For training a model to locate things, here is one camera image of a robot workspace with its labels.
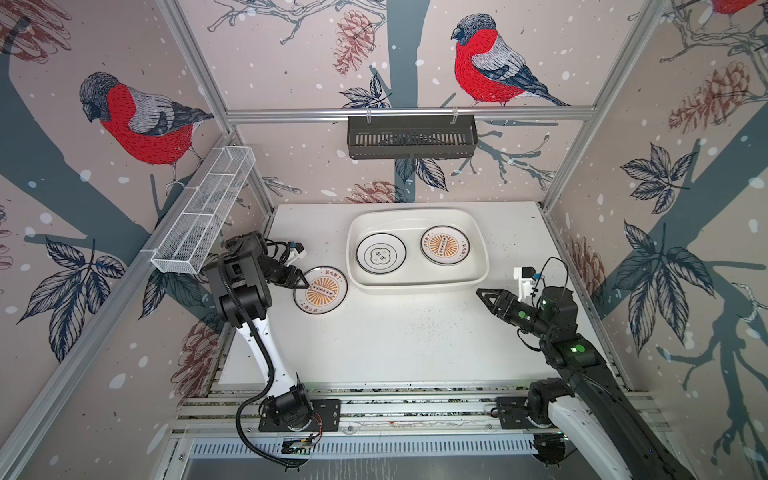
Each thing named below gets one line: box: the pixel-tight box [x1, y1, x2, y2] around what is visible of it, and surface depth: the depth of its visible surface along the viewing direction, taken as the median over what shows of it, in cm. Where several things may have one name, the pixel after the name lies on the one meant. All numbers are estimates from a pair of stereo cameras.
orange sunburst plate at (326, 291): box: [293, 266, 349, 315], surface depth 99 cm
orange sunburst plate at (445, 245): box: [420, 225, 471, 266], surface depth 109 cm
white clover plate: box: [356, 232, 407, 275], surface depth 106 cm
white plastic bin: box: [347, 207, 490, 293], surface depth 106 cm
